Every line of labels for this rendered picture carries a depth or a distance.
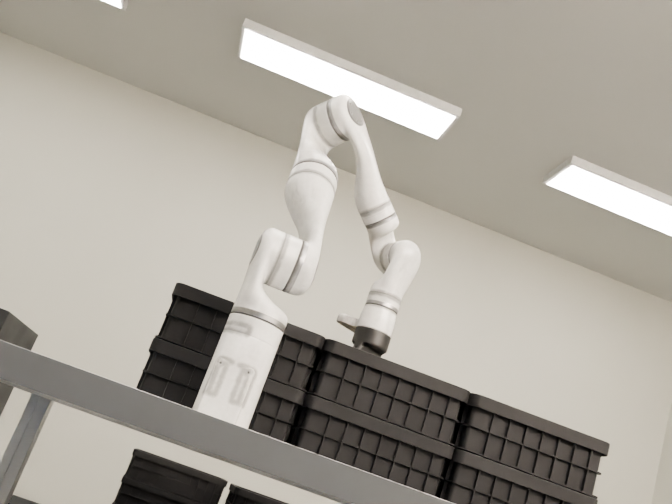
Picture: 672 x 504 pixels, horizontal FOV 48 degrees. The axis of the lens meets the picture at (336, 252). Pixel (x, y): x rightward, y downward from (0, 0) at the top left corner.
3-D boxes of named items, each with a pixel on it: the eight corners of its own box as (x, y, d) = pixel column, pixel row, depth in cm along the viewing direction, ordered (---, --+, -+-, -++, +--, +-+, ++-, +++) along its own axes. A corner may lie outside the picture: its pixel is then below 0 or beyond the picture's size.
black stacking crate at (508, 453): (599, 505, 145) (612, 447, 148) (456, 453, 142) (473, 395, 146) (514, 494, 183) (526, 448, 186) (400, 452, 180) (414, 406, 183)
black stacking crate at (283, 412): (286, 457, 136) (308, 393, 140) (126, 400, 134) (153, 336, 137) (264, 455, 174) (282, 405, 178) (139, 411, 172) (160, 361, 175)
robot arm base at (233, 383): (242, 432, 113) (281, 326, 119) (184, 412, 114) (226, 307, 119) (247, 438, 122) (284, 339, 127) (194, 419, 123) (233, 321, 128)
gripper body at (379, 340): (377, 324, 151) (362, 369, 148) (400, 339, 157) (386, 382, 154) (348, 320, 156) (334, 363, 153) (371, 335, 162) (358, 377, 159)
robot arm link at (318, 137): (303, 104, 161) (276, 176, 142) (341, 85, 156) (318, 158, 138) (327, 136, 165) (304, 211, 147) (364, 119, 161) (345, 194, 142)
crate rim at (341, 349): (470, 403, 145) (473, 391, 146) (323, 349, 142) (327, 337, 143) (411, 413, 183) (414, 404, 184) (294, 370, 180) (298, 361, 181)
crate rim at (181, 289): (323, 349, 142) (327, 337, 143) (171, 292, 140) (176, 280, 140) (294, 370, 180) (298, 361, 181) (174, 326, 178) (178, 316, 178)
